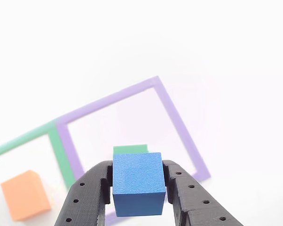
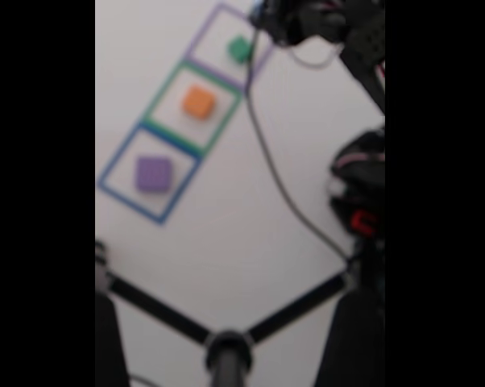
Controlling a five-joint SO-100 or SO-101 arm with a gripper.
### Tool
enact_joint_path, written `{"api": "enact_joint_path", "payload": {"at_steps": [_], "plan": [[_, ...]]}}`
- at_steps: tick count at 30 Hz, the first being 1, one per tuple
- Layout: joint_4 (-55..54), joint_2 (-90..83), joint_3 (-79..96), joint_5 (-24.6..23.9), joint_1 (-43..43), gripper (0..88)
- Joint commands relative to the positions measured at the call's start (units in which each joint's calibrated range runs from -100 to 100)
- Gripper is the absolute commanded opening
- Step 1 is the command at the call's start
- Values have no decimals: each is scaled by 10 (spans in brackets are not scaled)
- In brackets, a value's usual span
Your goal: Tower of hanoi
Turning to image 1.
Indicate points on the green tape square frame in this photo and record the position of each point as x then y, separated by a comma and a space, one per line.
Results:
59, 153

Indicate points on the small blue cube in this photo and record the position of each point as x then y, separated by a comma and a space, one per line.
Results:
136, 174

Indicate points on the orange square block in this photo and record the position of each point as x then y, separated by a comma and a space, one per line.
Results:
24, 195

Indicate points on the purple tape square frame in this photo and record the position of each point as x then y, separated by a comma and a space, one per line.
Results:
179, 127

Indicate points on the green cube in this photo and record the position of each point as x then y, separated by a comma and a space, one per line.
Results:
129, 149

